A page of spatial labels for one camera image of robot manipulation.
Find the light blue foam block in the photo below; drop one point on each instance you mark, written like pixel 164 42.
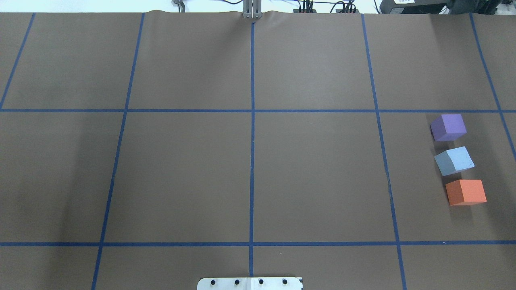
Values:
pixel 453 161

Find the purple foam block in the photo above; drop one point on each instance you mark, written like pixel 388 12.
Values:
pixel 448 127

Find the orange foam block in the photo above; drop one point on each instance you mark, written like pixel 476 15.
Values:
pixel 465 192

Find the black device top right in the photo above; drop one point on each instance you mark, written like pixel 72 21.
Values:
pixel 454 7

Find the aluminium post base top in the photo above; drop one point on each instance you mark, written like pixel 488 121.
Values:
pixel 252 9

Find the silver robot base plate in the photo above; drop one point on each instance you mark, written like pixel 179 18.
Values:
pixel 251 283

